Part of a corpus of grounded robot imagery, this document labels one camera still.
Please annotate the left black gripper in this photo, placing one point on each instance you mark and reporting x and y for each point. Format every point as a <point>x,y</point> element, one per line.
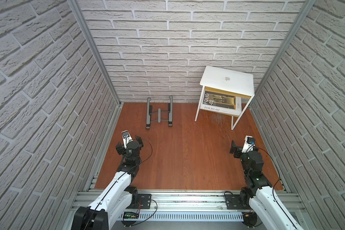
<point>119,148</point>

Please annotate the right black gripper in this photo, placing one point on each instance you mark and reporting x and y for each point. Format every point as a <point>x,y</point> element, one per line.
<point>236,150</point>

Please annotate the silver laptop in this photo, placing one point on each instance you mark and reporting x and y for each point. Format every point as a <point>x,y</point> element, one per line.
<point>228,80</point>

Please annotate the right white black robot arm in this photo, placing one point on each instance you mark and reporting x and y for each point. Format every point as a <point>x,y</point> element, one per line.
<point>259,195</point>

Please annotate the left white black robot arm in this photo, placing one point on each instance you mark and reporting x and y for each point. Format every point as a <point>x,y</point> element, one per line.
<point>104,211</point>

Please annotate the dark grey laptop stand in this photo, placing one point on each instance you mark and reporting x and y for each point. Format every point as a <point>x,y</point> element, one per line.
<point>159,113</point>

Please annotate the white wooden-top side shelf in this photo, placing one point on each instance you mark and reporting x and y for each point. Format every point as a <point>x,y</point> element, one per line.
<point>244,101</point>

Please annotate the Folio-02 book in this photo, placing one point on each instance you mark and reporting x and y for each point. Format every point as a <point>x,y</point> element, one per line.
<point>221,103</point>

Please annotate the green circuit board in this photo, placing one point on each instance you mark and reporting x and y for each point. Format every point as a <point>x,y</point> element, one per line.
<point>130,215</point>

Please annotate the round black connector puck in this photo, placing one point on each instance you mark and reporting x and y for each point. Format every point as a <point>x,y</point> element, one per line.
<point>249,219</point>

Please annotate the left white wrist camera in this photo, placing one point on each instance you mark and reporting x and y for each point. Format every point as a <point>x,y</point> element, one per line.
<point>126,138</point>

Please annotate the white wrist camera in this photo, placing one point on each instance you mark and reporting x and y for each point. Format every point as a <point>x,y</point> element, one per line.
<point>126,138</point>
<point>249,144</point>

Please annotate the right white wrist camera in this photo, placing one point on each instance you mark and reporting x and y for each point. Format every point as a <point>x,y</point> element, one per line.
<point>249,144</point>

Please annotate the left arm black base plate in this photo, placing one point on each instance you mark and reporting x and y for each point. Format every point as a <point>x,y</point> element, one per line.
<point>140,201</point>

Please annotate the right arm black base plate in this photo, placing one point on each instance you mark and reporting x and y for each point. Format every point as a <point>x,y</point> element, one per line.
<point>236,201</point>

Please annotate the aluminium mounting rail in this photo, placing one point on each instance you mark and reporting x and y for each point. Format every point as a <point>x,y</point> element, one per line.
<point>189,206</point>

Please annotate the left aluminium corner post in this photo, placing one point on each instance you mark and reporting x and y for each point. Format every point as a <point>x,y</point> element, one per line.
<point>74,5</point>

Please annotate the aluminium corner post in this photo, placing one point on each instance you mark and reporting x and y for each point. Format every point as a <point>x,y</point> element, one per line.
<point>74,5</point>
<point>306,8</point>

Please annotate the right aluminium corner post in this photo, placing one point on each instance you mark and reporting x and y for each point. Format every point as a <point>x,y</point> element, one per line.
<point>306,8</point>

